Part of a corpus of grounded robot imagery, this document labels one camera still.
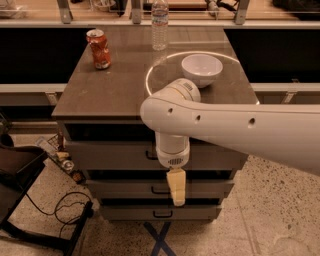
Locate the white ceramic bowl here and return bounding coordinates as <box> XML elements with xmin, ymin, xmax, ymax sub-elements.
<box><xmin>181</xmin><ymin>54</ymin><xmax>223</xmax><ymax>88</ymax></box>

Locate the grey drawer cabinet brown top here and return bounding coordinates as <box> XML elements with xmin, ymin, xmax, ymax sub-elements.
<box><xmin>53</xmin><ymin>25</ymin><xmax>258</xmax><ymax>208</ymax></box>

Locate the clear plastic water bottle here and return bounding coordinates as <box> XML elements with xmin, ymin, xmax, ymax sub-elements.
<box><xmin>151</xmin><ymin>0</ymin><xmax>169</xmax><ymax>51</ymax></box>

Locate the black cable on floor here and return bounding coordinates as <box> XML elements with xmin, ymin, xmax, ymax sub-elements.
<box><xmin>25</xmin><ymin>191</ymin><xmax>93</xmax><ymax>238</ymax></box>

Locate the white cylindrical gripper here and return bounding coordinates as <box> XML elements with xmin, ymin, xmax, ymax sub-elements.
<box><xmin>155</xmin><ymin>132</ymin><xmax>190</xmax><ymax>207</ymax></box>

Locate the dark chair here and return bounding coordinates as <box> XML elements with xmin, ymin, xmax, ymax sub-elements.
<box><xmin>0</xmin><ymin>134</ymin><xmax>93</xmax><ymax>256</ymax></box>

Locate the orange crushed soda can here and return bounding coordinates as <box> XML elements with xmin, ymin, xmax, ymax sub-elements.
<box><xmin>86</xmin><ymin>29</ymin><xmax>111</xmax><ymax>70</ymax></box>

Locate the blue tape cross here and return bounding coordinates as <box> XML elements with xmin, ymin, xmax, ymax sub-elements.
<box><xmin>144</xmin><ymin>222</ymin><xmax>177</xmax><ymax>256</ymax></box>

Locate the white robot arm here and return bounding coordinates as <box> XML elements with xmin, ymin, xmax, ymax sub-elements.
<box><xmin>140</xmin><ymin>78</ymin><xmax>320</xmax><ymax>206</ymax></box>

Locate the grey top drawer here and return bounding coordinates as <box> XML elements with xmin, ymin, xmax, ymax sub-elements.
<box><xmin>66</xmin><ymin>141</ymin><xmax>247</xmax><ymax>170</ymax></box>

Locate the grey bottom drawer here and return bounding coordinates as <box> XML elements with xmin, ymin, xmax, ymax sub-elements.
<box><xmin>100</xmin><ymin>205</ymin><xmax>222</xmax><ymax>221</ymax></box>

